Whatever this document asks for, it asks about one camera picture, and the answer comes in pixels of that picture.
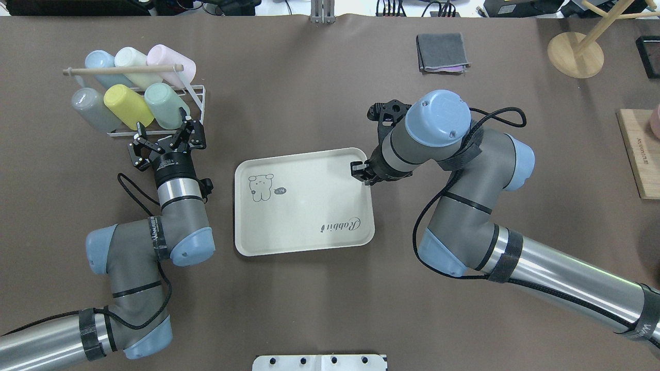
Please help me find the white rabbit serving tray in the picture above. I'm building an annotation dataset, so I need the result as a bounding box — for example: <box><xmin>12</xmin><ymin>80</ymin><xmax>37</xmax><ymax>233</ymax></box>
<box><xmin>234</xmin><ymin>147</ymin><xmax>375</xmax><ymax>257</ymax></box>

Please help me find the cream cup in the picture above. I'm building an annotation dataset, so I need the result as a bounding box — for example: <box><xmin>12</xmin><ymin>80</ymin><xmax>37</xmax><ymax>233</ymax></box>
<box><xmin>114</xmin><ymin>46</ymin><xmax>163</xmax><ymax>89</ymax></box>

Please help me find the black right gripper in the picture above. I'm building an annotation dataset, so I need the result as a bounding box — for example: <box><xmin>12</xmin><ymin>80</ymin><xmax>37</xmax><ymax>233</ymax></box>
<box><xmin>350</xmin><ymin>149</ymin><xmax>400</xmax><ymax>186</ymax></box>

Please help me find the pink cup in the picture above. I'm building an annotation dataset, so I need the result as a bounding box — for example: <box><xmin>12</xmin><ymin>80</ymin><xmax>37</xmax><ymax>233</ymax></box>
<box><xmin>146</xmin><ymin>44</ymin><xmax>196</xmax><ymax>89</ymax></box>

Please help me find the grey cup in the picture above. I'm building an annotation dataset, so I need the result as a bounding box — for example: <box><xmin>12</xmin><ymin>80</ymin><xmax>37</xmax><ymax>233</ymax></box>
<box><xmin>71</xmin><ymin>88</ymin><xmax>122</xmax><ymax>133</ymax></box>

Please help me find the bamboo cutting board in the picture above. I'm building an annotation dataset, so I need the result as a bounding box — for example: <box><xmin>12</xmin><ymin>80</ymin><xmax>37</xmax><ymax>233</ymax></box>
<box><xmin>617</xmin><ymin>109</ymin><xmax>659</xmax><ymax>200</ymax></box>

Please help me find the white wire cup rack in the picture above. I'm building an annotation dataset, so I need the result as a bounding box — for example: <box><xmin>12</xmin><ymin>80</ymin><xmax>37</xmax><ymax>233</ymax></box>
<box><xmin>63</xmin><ymin>65</ymin><xmax>207</xmax><ymax>137</ymax></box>

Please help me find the green cup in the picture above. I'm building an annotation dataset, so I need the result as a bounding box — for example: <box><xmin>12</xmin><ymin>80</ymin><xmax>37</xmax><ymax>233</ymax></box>
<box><xmin>144</xmin><ymin>82</ymin><xmax>190</xmax><ymax>130</ymax></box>

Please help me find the yellow cup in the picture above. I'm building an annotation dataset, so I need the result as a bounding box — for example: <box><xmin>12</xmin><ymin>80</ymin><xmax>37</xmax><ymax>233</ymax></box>
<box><xmin>103</xmin><ymin>84</ymin><xmax>155</xmax><ymax>131</ymax></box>

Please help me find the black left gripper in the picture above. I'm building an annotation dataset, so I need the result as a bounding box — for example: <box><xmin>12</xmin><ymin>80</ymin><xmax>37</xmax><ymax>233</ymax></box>
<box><xmin>128</xmin><ymin>107</ymin><xmax>207</xmax><ymax>185</ymax></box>

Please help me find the grey folded cloth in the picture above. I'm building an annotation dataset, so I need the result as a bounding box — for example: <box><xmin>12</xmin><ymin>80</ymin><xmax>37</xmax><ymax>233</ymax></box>
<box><xmin>416</xmin><ymin>32</ymin><xmax>470</xmax><ymax>73</ymax></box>

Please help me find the blue cup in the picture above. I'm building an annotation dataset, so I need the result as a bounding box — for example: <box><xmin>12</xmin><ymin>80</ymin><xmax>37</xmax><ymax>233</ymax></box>
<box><xmin>85</xmin><ymin>49</ymin><xmax>134</xmax><ymax>89</ymax></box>

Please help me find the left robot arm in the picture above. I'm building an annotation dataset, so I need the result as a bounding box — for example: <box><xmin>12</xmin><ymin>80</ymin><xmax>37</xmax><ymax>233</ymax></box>
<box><xmin>2</xmin><ymin>108</ymin><xmax>215</xmax><ymax>370</ymax></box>

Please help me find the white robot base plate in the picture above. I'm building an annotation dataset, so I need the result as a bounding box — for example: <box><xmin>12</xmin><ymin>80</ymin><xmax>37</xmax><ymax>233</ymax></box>
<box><xmin>252</xmin><ymin>354</ymin><xmax>388</xmax><ymax>370</ymax></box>

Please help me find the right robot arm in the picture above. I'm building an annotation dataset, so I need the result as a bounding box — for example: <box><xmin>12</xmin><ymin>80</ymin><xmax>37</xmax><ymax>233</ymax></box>
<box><xmin>351</xmin><ymin>90</ymin><xmax>658</xmax><ymax>351</ymax></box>

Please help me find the wooden mug tree stand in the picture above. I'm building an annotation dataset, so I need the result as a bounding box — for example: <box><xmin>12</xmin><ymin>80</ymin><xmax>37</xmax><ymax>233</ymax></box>
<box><xmin>547</xmin><ymin>1</ymin><xmax>659</xmax><ymax>78</ymax></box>

